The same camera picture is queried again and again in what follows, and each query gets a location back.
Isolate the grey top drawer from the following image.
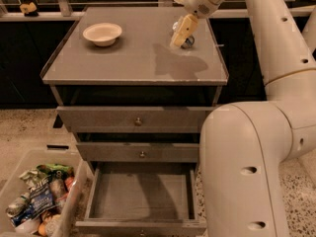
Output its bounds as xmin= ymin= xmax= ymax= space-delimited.
xmin=57 ymin=107 xmax=212 ymax=133

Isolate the clear plastic bin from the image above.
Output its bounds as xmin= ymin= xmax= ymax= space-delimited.
xmin=0 ymin=150 xmax=87 ymax=237

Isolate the blue chip bag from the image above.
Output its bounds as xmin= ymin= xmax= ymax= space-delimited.
xmin=11 ymin=178 xmax=55 ymax=227

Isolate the grey middle drawer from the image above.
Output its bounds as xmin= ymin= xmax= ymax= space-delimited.
xmin=77 ymin=142 xmax=198 ymax=163

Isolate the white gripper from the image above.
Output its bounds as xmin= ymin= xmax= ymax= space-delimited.
xmin=170 ymin=0 xmax=225 ymax=47

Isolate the grey drawer cabinet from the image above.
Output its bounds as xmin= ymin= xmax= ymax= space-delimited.
xmin=39 ymin=5 xmax=229 ymax=176

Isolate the grey bottom drawer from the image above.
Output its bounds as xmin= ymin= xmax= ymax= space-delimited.
xmin=76 ymin=162 xmax=206 ymax=237

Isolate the green snack bag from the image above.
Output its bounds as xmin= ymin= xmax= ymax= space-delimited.
xmin=19 ymin=163 xmax=75 ymax=188

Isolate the yellow black object on ledge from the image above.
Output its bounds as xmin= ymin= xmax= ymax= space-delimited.
xmin=20 ymin=2 xmax=39 ymax=17

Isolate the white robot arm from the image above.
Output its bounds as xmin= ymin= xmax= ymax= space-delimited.
xmin=171 ymin=0 xmax=316 ymax=237

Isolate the white paper bowl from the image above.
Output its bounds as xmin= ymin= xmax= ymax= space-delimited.
xmin=83 ymin=23 xmax=122 ymax=47

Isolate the silver can in bin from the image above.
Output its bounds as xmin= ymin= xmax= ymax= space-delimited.
xmin=6 ymin=193 xmax=30 ymax=217

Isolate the grey drawer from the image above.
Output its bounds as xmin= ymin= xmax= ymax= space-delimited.
xmin=76 ymin=162 xmax=206 ymax=237
xmin=57 ymin=107 xmax=212 ymax=133
xmin=77 ymin=142 xmax=198 ymax=163

